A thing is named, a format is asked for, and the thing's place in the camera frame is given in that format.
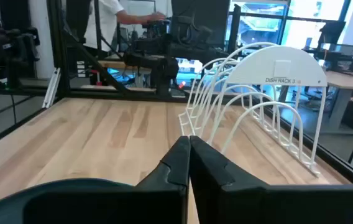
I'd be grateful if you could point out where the plain dark plate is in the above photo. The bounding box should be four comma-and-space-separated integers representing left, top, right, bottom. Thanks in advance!
0, 177, 137, 224

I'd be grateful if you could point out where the person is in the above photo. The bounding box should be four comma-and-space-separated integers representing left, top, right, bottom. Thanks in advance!
85, 0, 167, 52

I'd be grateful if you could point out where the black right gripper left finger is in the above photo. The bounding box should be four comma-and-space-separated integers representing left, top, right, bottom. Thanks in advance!
23, 136, 191, 224

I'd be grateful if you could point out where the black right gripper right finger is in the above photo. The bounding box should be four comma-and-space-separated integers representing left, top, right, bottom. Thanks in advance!
190, 135, 353, 224

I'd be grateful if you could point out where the white aluminium bar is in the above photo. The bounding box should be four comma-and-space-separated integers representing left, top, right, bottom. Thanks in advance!
42, 67, 62, 109

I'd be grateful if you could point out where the black computer monitor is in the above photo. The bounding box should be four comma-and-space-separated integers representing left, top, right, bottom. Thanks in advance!
170, 0, 231, 47

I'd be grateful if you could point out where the wooden desk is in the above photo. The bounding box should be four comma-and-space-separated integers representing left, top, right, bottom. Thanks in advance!
322, 70, 353, 134

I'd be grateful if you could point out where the white wire dish rack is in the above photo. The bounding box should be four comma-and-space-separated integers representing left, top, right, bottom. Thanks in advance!
178, 42, 329, 179

